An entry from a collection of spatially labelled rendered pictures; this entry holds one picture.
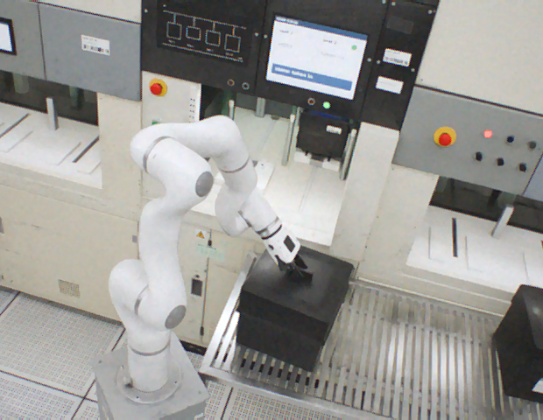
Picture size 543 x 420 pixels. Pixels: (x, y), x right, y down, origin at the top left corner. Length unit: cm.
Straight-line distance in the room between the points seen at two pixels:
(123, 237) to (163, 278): 105
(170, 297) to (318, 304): 49
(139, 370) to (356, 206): 88
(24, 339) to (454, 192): 208
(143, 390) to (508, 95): 139
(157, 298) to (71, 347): 149
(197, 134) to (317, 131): 121
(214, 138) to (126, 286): 45
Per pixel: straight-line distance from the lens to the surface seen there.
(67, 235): 258
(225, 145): 134
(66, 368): 279
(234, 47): 182
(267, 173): 238
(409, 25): 171
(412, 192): 195
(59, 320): 297
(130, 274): 149
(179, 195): 123
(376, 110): 181
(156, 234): 134
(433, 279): 220
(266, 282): 173
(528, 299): 202
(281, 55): 179
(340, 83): 179
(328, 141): 248
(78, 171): 243
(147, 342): 157
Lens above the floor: 223
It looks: 37 degrees down
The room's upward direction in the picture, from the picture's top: 10 degrees clockwise
